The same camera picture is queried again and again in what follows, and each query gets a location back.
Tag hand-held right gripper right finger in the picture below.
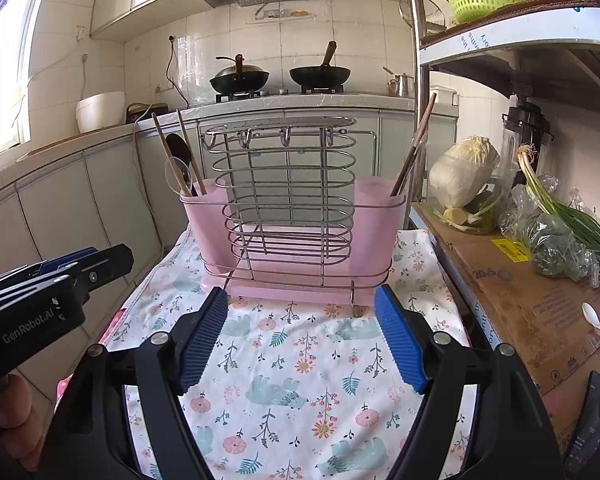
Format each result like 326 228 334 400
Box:
374 284 566 480

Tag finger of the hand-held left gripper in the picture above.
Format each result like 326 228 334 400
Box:
50 244 134 306
0 247 101 296

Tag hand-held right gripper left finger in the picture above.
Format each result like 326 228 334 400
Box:
35 287 230 480

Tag pink plastic utensil cup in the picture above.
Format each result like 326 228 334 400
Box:
352 176 407 273
180 177 231 276

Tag clear plastic spoon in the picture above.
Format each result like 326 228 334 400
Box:
164 156 193 198

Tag wooden chopstick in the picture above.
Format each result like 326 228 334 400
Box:
176 108 207 196
390 92 437 197
390 110 428 197
151 112 188 197

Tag black spoon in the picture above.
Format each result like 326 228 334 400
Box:
165 132 201 197

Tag metal wire utensil rack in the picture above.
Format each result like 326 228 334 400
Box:
197 116 406 318

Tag person's left hand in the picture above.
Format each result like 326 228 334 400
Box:
0 375 46 461

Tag grey kitchen base cabinets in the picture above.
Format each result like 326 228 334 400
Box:
0 95 461 411

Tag floral printed cloth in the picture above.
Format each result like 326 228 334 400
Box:
97 227 481 480

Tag pink plastic drip tray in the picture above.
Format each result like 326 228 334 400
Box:
202 225 396 308

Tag cardboard box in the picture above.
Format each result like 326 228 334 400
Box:
410 202 600 441

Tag brown basket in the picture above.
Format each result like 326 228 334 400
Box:
125 102 168 125

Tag napa cabbage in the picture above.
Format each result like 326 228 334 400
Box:
428 135 501 208

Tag clear bag of greens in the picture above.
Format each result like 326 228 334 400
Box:
497 175 600 281

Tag white plastic spoon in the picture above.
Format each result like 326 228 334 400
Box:
581 302 600 343

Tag dark packet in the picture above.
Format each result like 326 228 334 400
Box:
562 370 600 476

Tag bright window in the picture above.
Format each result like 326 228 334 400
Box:
0 0 46 166

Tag green onions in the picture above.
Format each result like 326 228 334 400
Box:
516 145 600 278

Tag black wok with lid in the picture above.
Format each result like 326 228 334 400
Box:
210 53 271 93

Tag gas stove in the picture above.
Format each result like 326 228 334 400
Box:
215 86 346 103

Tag white lidded container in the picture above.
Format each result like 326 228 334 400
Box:
422 85 458 106

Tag black blender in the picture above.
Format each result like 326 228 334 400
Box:
500 102 553 171

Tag stainless steel pot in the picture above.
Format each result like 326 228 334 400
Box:
383 66 415 98

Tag black open wok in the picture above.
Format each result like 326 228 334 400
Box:
288 41 352 87

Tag metal storage shelf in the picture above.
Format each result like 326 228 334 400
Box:
402 0 600 201

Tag metal skimmer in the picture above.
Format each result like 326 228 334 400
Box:
399 0 448 31

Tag black power cable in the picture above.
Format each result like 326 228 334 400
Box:
166 35 181 106

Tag clear wall shelf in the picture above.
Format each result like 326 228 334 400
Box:
245 2 318 23

